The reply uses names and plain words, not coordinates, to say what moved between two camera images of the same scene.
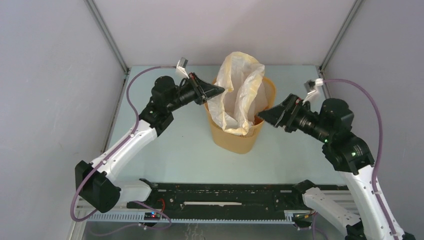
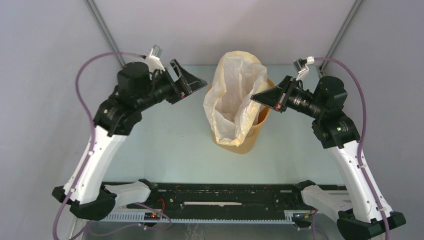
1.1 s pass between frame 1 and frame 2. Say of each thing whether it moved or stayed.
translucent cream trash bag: moved
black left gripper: moved
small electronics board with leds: stayed
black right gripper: moved
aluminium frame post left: stayed
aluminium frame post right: stayed
